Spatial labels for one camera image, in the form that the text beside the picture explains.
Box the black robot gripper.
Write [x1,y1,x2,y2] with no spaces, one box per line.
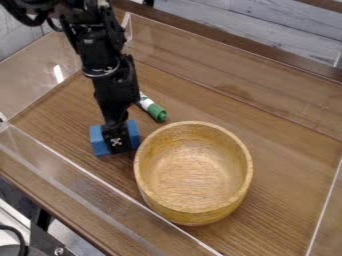
[82,54,141,154]

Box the blue foam block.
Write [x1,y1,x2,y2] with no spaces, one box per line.
[90,120,141,156]

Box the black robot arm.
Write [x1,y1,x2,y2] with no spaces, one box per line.
[0,0,141,155]

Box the brown wooden bowl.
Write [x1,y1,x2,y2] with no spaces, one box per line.
[134,121,254,226]

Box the green white marker pen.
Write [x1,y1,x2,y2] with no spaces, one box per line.
[136,93,167,122]

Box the clear acrylic tray wall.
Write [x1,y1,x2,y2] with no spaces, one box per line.
[0,12,342,256]

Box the black metal table frame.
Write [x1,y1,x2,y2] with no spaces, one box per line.
[0,177,76,256]

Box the black cable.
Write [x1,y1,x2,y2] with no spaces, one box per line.
[0,223,31,256]

